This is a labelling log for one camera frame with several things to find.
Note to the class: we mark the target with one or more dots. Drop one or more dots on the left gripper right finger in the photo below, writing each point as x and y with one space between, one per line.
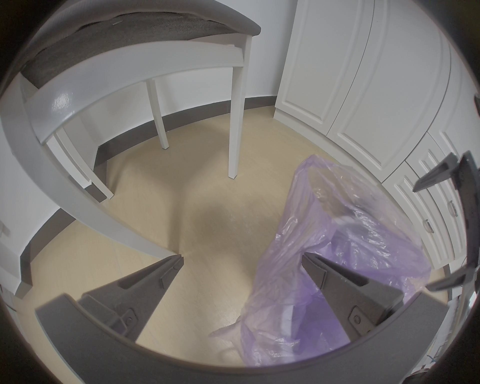
356 300

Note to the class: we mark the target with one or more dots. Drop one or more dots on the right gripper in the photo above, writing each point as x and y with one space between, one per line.
471 210

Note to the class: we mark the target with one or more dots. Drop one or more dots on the grey and white chair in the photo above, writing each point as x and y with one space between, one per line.
93 71

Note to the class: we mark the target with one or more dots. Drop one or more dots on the purple plastic bag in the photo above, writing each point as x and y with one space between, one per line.
300 240

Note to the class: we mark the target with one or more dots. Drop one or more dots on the white wardrobe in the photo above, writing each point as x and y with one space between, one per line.
356 75

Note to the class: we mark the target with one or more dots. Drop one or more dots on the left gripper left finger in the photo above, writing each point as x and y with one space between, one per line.
142 296

